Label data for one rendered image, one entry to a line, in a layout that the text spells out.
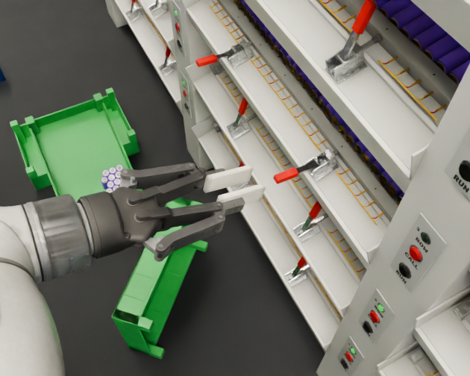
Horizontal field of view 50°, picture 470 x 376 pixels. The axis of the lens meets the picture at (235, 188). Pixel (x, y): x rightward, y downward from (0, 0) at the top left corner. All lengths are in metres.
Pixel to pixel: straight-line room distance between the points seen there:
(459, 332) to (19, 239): 0.51
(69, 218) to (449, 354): 0.47
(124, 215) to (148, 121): 0.96
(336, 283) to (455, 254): 0.38
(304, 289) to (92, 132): 0.72
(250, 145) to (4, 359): 0.72
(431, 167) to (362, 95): 0.13
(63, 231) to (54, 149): 0.88
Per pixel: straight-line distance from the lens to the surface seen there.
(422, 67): 0.59
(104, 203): 0.60
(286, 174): 0.72
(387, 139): 0.57
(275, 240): 1.13
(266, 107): 0.84
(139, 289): 1.05
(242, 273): 1.27
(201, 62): 0.87
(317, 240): 0.92
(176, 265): 1.28
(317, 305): 1.08
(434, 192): 0.52
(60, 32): 1.94
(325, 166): 0.75
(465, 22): 0.44
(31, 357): 0.43
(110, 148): 1.43
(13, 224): 0.57
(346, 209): 0.73
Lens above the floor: 1.15
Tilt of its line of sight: 56 degrees down
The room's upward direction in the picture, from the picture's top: straight up
